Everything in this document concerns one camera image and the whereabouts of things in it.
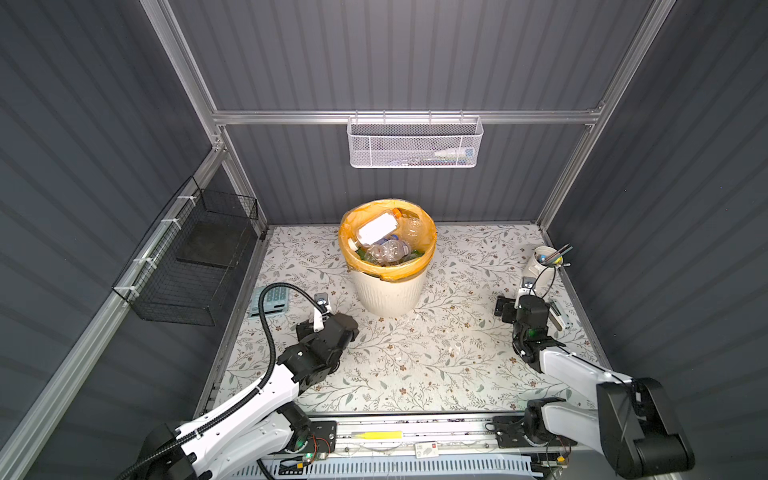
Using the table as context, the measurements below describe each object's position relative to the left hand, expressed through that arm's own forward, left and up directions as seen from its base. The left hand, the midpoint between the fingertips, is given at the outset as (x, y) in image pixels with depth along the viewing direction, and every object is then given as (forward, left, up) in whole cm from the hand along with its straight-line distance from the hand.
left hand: (330, 320), depth 80 cm
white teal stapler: (+2, -69, -9) cm, 70 cm away
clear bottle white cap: (+22, -24, +12) cm, 35 cm away
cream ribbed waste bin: (+11, -15, -7) cm, 20 cm away
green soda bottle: (+13, -9, +12) cm, 20 cm away
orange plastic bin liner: (+26, -9, +15) cm, 31 cm away
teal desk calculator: (+14, +20, -10) cm, 27 cm away
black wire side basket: (+7, +35, +14) cm, 38 cm away
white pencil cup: (+16, -67, -1) cm, 69 cm away
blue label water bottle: (+11, -16, +16) cm, 25 cm away
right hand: (+5, -57, -3) cm, 58 cm away
